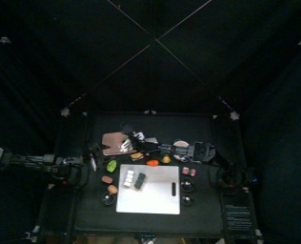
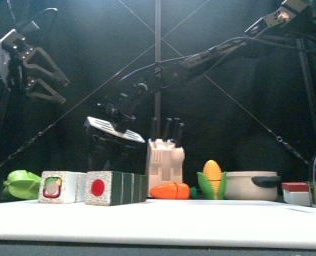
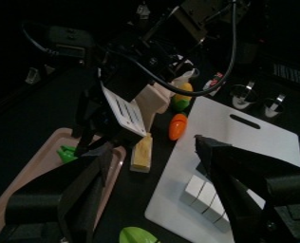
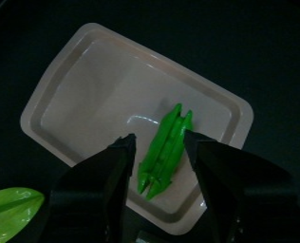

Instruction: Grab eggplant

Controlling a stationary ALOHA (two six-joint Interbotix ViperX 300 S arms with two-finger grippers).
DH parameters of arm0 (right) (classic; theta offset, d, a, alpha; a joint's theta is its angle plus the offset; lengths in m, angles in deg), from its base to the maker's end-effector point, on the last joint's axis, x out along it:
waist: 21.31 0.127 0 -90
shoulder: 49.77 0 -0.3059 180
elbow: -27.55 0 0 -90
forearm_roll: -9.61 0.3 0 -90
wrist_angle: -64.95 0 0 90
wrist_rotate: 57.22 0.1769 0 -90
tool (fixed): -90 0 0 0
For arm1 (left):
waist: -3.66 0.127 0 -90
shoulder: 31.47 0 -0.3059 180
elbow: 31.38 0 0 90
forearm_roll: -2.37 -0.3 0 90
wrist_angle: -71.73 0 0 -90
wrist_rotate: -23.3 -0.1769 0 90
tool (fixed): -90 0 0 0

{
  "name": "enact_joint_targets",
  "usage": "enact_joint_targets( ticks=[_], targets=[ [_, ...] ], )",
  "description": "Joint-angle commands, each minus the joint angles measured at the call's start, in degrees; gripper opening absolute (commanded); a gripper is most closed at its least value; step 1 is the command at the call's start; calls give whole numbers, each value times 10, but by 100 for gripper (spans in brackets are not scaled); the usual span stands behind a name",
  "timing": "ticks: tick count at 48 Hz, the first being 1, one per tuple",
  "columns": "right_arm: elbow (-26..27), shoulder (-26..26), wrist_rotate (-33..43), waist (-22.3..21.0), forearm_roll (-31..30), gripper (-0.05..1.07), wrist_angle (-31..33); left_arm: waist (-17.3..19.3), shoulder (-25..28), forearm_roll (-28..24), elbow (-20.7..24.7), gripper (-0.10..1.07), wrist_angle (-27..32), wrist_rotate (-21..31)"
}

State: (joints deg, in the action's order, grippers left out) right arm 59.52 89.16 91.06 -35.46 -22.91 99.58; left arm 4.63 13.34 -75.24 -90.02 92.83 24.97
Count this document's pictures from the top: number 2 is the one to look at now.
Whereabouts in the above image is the green striped toy sushi roll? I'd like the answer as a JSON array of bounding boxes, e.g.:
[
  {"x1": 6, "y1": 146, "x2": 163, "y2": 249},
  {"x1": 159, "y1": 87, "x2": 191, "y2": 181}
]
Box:
[{"x1": 83, "y1": 170, "x2": 150, "y2": 207}]

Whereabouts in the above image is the yellow toy corn cob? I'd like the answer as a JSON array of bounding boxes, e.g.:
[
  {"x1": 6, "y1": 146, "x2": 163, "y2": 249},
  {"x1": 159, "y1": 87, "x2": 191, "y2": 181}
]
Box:
[{"x1": 195, "y1": 159, "x2": 229, "y2": 201}]

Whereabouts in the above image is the grey vertical frame pole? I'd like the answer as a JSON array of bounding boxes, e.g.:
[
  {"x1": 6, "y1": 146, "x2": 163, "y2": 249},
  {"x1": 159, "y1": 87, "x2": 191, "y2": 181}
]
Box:
[{"x1": 154, "y1": 0, "x2": 163, "y2": 141}]

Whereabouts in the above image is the red and white toy box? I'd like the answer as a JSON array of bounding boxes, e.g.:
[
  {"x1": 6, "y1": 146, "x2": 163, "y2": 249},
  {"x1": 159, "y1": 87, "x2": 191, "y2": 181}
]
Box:
[{"x1": 281, "y1": 181, "x2": 313, "y2": 207}]

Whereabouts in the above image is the green toy lettuce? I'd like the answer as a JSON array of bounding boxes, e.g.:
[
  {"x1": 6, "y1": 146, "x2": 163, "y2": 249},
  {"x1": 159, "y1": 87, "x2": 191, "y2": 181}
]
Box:
[{"x1": 1, "y1": 169, "x2": 43, "y2": 201}]

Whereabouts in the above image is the white toy knife block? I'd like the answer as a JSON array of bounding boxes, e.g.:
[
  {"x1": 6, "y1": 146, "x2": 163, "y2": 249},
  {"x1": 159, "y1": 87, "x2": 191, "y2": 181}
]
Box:
[{"x1": 144, "y1": 138, "x2": 187, "y2": 198}]

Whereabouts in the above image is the white toy sushi roll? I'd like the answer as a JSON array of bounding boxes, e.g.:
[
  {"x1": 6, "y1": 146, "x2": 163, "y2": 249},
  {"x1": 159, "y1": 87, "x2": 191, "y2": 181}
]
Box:
[{"x1": 36, "y1": 170, "x2": 88, "y2": 205}]

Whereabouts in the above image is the thin diagonal brace wire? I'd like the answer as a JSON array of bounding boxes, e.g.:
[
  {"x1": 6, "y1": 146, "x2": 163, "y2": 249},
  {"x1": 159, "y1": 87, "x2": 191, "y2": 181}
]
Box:
[
  {"x1": 118, "y1": 0, "x2": 316, "y2": 183},
  {"x1": 0, "y1": 0, "x2": 211, "y2": 176}
]

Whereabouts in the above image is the black toy knife handle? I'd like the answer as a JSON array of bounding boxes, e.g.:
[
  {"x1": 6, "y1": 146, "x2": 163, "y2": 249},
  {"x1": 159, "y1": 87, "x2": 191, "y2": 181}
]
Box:
[
  {"x1": 175, "y1": 122, "x2": 186, "y2": 148},
  {"x1": 162, "y1": 117, "x2": 172, "y2": 142},
  {"x1": 148, "y1": 116, "x2": 158, "y2": 142},
  {"x1": 171, "y1": 117, "x2": 181, "y2": 142}
]

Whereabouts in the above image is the white cutting board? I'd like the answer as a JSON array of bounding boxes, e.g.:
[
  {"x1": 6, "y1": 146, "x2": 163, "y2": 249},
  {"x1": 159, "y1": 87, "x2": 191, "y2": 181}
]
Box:
[{"x1": 0, "y1": 198, "x2": 316, "y2": 252}]

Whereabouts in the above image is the white toy pot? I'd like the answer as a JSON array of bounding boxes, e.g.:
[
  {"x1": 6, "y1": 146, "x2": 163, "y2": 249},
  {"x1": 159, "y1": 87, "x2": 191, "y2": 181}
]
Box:
[{"x1": 223, "y1": 170, "x2": 282, "y2": 202}]

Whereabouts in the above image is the black cable loop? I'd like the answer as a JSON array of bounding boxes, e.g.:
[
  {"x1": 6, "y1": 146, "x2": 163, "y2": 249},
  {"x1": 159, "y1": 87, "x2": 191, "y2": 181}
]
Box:
[{"x1": 18, "y1": 7, "x2": 60, "y2": 36}]

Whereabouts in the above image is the orange toy carrot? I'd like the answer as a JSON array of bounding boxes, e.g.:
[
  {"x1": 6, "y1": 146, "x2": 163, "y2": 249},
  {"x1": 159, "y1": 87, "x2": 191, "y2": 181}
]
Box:
[{"x1": 148, "y1": 181, "x2": 198, "y2": 201}]

